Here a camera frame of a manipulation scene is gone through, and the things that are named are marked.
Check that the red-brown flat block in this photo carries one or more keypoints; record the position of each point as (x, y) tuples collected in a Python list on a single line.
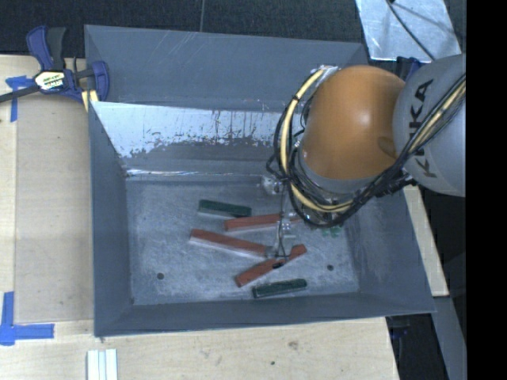
[(257, 270), (249, 223), (226, 242)]

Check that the grey metal bin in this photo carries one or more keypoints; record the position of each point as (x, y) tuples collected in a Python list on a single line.
[(178, 69)]

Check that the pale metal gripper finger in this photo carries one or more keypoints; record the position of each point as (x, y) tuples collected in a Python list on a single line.
[(277, 238), (288, 235)]

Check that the dark green flat block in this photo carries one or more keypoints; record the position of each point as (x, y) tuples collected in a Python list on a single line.
[(223, 208), (279, 287)]

